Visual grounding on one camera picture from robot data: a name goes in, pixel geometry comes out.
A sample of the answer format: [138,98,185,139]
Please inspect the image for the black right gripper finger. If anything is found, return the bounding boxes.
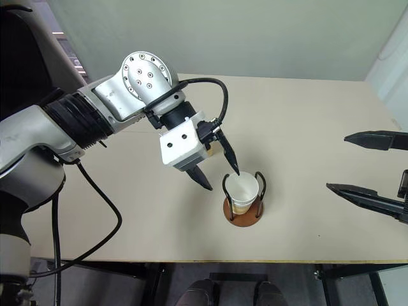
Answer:
[344,130,408,152]
[326,182,408,224]

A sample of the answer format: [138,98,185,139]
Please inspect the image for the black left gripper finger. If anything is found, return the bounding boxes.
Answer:
[186,164,214,191]
[216,127,240,176]

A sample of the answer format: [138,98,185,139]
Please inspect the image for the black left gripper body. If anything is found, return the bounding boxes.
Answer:
[173,118,224,173]

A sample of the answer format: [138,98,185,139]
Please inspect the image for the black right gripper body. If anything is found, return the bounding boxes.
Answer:
[397,170,408,200]

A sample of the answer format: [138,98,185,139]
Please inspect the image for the white paper cup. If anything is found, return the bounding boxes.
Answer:
[222,171,259,215]

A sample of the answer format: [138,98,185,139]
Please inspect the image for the dark rounded shape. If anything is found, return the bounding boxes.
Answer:
[254,280,285,306]
[175,278,221,306]

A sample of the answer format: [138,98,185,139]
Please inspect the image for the dark robot torso shell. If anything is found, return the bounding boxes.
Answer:
[0,5,89,124]

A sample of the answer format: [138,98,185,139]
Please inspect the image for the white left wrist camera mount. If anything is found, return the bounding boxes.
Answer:
[159,111,210,168]

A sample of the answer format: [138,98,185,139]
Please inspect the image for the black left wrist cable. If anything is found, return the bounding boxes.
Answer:
[143,77,230,131]

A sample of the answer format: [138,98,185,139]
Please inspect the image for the black robot body cable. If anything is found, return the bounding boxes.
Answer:
[28,159,124,306]

